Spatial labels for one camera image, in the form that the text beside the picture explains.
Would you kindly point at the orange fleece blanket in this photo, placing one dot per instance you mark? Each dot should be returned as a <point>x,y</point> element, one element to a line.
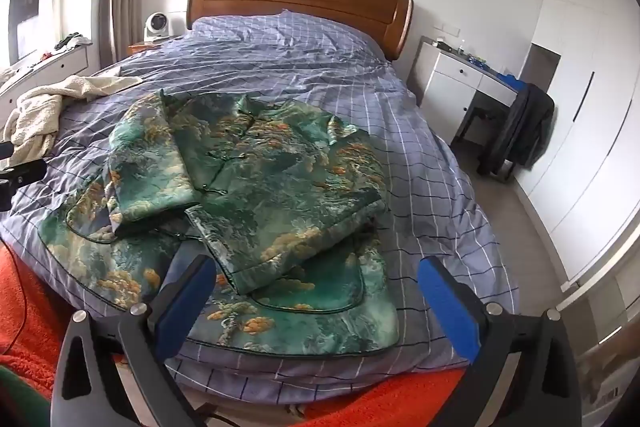
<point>30,332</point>

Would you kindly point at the dark jacket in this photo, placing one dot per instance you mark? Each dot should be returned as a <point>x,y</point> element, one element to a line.
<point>525,127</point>

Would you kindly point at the white wardrobe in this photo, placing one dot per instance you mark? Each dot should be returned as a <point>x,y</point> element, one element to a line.
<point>585,107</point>

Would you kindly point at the green patterned pillowcase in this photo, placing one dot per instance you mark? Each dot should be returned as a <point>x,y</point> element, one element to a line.
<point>260,187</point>

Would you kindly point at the white window shelf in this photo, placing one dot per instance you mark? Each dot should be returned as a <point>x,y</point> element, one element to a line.
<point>55,64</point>

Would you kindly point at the blue item on desk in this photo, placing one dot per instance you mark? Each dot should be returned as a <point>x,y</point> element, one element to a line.
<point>511,82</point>

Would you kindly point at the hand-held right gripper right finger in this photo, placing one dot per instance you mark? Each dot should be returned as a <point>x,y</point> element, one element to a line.
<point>448,307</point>

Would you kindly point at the white bedside cabinet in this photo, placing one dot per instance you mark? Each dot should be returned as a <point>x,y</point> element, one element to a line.
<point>450,82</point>

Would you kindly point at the dark clutter on shelf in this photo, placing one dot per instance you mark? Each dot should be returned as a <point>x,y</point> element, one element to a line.
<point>70,42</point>

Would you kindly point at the cream fleece blanket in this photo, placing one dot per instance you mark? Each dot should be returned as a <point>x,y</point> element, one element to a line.
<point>37,107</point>

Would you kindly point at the white desk fan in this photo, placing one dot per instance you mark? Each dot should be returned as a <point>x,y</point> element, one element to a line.
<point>156,26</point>

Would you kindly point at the wooden nightstand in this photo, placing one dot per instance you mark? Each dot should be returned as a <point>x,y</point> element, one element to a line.
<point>142,47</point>

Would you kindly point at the blue checked bed duvet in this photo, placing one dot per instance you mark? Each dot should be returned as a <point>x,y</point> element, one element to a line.
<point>320,72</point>

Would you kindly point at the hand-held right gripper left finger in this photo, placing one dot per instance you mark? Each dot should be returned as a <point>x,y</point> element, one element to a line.
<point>186,302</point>

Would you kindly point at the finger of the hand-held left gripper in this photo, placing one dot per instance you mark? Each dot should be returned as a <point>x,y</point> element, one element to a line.
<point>24,173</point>

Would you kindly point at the dark wooden chair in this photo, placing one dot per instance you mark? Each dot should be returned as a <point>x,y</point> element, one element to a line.
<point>475,127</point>

